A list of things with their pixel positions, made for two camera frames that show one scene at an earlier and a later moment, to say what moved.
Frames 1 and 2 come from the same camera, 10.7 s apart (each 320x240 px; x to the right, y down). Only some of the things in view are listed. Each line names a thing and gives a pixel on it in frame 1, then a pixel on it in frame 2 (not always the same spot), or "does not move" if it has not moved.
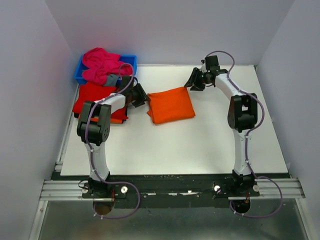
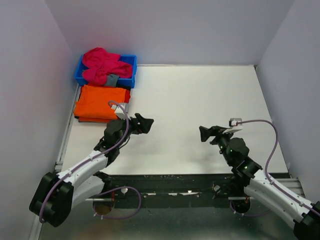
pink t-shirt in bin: x=100 y=63 does not move
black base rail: x=171 y=191 does not move
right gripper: x=195 y=74 → x=216 y=130
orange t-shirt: x=171 y=105 → x=93 y=101
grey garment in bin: x=111 y=79 does not move
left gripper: x=143 y=96 → x=144 y=126
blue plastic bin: x=131 y=59 does not move
